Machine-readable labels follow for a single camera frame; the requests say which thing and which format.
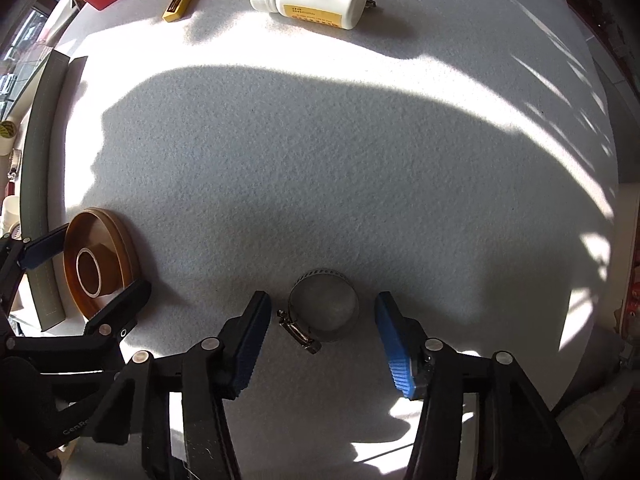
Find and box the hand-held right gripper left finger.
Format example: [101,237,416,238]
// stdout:
[92,290,273,480]

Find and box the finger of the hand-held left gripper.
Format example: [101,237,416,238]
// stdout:
[0,279,153,377]
[0,222,71,317]

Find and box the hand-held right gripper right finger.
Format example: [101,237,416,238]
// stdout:
[374,290,587,480]

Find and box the brown tape roll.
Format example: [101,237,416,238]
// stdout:
[63,208,141,321]

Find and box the metal hose clamp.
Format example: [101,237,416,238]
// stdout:
[276,268,360,355]

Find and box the white shallow box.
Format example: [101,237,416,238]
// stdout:
[22,52,89,332]

